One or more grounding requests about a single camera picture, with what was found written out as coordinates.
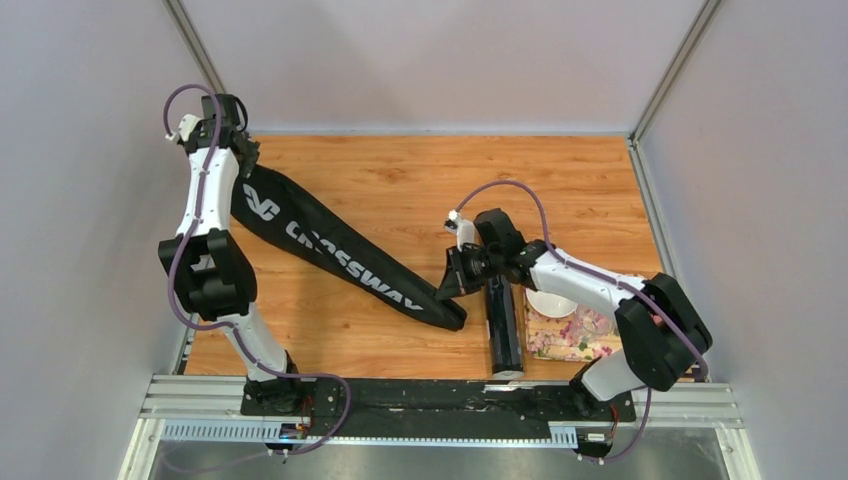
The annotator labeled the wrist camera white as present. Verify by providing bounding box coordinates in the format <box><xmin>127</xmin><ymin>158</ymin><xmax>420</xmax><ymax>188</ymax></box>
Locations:
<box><xmin>166</xmin><ymin>113</ymin><xmax>201</xmax><ymax>144</ymax></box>
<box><xmin>444</xmin><ymin>210</ymin><xmax>476</xmax><ymax>251</ymax></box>

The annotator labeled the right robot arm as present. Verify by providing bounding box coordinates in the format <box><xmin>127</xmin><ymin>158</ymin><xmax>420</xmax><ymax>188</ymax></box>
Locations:
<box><xmin>436</xmin><ymin>209</ymin><xmax>713</xmax><ymax>419</ymax></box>

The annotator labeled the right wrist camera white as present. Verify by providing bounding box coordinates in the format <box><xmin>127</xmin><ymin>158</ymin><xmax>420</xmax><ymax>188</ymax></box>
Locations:
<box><xmin>444</xmin><ymin>210</ymin><xmax>476</xmax><ymax>251</ymax></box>

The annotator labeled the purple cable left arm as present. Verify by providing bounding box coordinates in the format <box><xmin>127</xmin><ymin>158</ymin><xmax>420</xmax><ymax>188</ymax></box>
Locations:
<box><xmin>162</xmin><ymin>83</ymin><xmax>354</xmax><ymax>458</ymax></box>

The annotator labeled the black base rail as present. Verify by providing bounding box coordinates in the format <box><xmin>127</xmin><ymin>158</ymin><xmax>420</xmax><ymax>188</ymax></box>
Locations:
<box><xmin>240</xmin><ymin>378</ymin><xmax>637</xmax><ymax>440</ymax></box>

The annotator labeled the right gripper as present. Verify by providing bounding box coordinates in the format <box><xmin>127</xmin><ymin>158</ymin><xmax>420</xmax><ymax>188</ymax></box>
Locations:
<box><xmin>436</xmin><ymin>243</ymin><xmax>503</xmax><ymax>300</ymax></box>

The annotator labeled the black shuttlecock tube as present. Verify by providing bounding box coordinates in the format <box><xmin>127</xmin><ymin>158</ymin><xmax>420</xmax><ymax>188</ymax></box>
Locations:
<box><xmin>484</xmin><ymin>276</ymin><xmax>524</xmax><ymax>380</ymax></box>

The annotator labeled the clear glass cup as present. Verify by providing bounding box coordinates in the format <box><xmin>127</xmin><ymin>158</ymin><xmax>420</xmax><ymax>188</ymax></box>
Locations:
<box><xmin>572</xmin><ymin>304</ymin><xmax>618</xmax><ymax>343</ymax></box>

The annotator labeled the floral tray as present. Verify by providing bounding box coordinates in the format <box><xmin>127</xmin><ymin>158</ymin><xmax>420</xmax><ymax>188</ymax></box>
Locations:
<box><xmin>523</xmin><ymin>266</ymin><xmax>644</xmax><ymax>363</ymax></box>

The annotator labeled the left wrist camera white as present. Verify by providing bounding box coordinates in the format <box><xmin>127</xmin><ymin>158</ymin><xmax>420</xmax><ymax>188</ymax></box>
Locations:
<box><xmin>166</xmin><ymin>113</ymin><xmax>201</xmax><ymax>144</ymax></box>

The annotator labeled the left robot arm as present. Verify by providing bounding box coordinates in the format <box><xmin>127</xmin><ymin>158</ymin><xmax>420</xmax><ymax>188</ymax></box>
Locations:
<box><xmin>158</xmin><ymin>92</ymin><xmax>306</xmax><ymax>416</ymax></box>

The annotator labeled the white bowl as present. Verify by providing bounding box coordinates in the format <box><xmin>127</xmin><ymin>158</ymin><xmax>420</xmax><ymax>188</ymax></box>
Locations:
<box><xmin>525</xmin><ymin>289</ymin><xmax>578</xmax><ymax>318</ymax></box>

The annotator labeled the black Crossway racket bag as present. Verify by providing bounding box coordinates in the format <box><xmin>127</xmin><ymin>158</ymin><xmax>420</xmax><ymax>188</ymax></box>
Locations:
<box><xmin>231</xmin><ymin>166</ymin><xmax>467</xmax><ymax>331</ymax></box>

